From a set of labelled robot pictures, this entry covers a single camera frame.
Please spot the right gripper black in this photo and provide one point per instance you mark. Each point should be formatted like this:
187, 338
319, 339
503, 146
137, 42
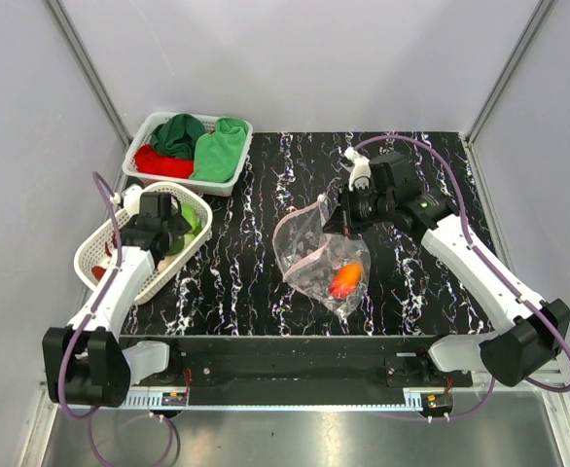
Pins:
338, 222

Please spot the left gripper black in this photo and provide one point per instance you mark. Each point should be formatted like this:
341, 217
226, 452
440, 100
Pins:
177, 224

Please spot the green vegetable toy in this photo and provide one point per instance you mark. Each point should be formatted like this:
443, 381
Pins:
190, 215

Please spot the clear zip top bag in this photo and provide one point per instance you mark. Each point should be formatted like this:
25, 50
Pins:
309, 259

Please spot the red lobster toy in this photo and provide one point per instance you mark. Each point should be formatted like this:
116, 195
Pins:
100, 268

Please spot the yellow fruit toy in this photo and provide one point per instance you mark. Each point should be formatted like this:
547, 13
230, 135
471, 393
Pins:
180, 243

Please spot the white radish toy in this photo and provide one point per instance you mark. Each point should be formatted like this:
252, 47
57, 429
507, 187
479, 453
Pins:
170, 264

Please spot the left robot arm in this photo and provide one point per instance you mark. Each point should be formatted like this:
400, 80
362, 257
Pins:
84, 362

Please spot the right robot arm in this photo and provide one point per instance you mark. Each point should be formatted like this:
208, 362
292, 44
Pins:
526, 328

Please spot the white perforated empty basket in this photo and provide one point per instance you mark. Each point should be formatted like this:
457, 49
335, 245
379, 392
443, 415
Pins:
97, 249

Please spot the red cloth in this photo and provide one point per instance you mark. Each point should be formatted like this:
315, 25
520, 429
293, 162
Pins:
148, 161

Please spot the black marble pattern mat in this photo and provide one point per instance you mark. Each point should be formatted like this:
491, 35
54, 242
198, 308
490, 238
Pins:
233, 287

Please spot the white basket with cloths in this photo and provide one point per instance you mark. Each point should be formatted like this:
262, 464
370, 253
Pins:
142, 137

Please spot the dark green cloth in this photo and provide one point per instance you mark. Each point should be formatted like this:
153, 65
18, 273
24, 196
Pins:
177, 137

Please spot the light green cloth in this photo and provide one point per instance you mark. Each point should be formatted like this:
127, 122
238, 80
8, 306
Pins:
217, 154

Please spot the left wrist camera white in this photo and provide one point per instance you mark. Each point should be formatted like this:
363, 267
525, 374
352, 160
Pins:
127, 200

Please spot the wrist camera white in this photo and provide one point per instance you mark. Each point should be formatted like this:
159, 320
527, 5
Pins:
127, 200
358, 168

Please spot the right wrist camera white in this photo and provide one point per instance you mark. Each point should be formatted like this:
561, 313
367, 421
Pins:
358, 168

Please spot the white slotted cable duct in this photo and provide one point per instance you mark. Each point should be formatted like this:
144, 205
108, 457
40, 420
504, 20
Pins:
158, 400

